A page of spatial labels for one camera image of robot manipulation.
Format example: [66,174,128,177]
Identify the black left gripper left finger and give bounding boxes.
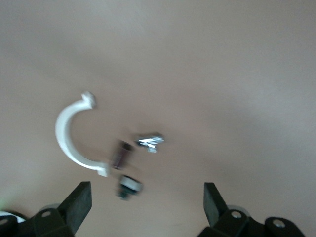
[23,181,93,237]

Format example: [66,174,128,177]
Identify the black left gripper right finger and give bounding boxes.
[197,182,266,237]

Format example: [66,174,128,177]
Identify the small black and white part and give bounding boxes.
[115,174,144,200]

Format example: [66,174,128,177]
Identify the dark brown cylindrical part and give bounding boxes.
[111,140,134,171]

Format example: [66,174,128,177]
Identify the small silver metal part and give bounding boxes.
[135,132,166,154]

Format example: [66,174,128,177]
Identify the brown table cover sheet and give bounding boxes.
[0,0,316,237]

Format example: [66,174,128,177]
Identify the white half-ring pipe clamp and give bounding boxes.
[55,90,110,178]

